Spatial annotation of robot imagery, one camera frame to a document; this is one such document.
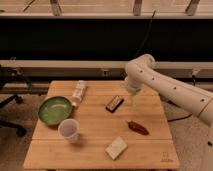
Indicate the clear plastic bottle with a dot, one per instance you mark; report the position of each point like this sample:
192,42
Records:
78,93

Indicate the beige rectangular sponge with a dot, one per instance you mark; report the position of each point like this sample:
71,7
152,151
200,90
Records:
116,148

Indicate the green ceramic bowl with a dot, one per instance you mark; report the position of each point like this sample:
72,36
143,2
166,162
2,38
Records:
54,110

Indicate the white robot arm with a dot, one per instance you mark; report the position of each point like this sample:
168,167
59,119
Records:
193,99

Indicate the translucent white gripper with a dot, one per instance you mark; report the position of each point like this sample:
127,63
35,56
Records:
133,91

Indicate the red chili pepper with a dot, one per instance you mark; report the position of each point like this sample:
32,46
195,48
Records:
137,128

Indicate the white ceramic cup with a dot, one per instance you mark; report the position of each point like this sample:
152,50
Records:
69,130

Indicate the dark brown rectangular eraser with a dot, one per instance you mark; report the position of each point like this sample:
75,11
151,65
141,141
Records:
114,104

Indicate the black office chair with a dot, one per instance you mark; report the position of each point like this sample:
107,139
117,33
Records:
7,120

